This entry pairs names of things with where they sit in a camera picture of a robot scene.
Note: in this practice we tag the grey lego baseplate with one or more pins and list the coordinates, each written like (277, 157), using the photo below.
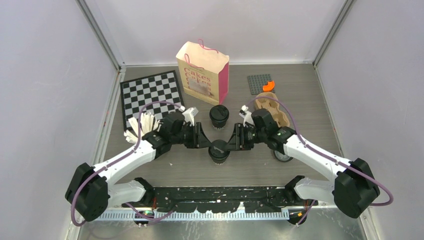
(256, 82)

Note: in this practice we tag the black white chessboard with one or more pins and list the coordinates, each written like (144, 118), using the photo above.
(138, 92)

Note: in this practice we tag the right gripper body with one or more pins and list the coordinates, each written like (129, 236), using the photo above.
(248, 135)

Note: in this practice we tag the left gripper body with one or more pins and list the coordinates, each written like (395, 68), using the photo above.
(190, 137)

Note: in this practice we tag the paper cakes gift bag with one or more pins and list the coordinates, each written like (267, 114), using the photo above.
(204, 72)

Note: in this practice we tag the brown cardboard cup carrier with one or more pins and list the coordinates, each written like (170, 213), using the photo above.
(268, 101)

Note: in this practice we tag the black plastic cup lid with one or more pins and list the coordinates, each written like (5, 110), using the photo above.
(219, 113)

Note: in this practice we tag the orange plastic piece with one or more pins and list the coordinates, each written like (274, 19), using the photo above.
(269, 86)

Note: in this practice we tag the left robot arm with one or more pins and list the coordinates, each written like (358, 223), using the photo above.
(93, 189)

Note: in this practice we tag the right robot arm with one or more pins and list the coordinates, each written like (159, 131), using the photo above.
(349, 184)

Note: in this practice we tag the black paper coffee cup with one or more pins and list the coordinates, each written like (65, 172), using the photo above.
(218, 125)

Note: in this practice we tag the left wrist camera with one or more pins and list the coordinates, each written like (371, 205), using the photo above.
(189, 114)

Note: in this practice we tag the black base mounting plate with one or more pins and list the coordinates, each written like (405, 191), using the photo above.
(227, 199)

